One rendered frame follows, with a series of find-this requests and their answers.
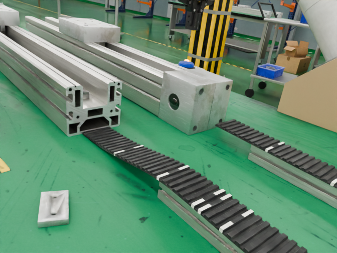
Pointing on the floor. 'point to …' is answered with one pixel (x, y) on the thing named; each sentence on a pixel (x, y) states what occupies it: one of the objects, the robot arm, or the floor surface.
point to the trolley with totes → (273, 72)
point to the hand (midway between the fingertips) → (192, 20)
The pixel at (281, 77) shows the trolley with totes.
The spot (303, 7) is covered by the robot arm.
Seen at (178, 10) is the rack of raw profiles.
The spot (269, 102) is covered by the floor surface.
